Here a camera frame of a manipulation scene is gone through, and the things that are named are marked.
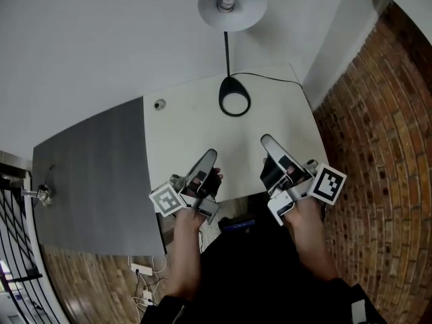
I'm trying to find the black chest-mounted screen device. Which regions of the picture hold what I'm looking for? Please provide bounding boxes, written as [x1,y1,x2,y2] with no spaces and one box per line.
[217,216,256,232]

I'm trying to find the person's right forearm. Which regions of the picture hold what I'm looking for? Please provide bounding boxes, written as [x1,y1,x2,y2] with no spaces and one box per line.
[282,197,340,283]

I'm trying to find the black metal railing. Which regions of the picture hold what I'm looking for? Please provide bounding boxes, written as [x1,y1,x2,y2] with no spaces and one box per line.
[0,172,45,324]

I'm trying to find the grey desk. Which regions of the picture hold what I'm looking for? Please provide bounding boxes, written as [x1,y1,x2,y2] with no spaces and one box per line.
[32,97,166,257]

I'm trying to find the white desk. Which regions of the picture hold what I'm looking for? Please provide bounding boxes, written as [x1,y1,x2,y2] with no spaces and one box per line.
[143,62,328,204]

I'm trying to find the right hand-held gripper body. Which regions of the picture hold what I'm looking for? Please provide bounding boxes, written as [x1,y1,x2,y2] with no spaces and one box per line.
[259,154,348,227]

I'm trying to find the person's left forearm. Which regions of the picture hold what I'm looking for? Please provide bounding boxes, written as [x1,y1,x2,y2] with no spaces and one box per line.
[165,207,207,300]

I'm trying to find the thin black cable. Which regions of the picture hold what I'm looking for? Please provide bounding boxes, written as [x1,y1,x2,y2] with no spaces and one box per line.
[232,72,304,90]

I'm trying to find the black desk lamp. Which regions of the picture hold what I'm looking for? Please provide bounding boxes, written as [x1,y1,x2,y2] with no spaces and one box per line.
[197,0,269,117]

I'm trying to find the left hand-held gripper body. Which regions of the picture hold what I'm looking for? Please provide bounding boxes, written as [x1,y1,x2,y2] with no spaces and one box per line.
[148,167,223,225]

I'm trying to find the person's black shirt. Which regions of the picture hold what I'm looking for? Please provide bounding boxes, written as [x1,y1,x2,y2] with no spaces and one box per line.
[140,194,389,324]

